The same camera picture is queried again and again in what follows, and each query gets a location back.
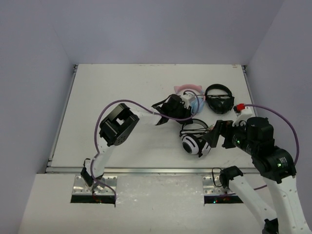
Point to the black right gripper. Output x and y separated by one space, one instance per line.
225 128

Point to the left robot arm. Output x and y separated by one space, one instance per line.
117 121

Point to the pink blue cat headphones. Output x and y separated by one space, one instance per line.
197 91

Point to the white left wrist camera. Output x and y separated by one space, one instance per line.
188 99

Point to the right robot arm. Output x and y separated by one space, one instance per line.
275 165

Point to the aluminium table edge rail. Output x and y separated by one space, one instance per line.
116 170

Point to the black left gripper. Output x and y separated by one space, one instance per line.
183 110

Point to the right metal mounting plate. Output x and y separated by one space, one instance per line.
212 186

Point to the white black headphones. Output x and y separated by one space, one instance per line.
191 136

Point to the metal mounting plate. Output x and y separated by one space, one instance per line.
212 186
81 188

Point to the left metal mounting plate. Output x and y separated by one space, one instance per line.
81 188

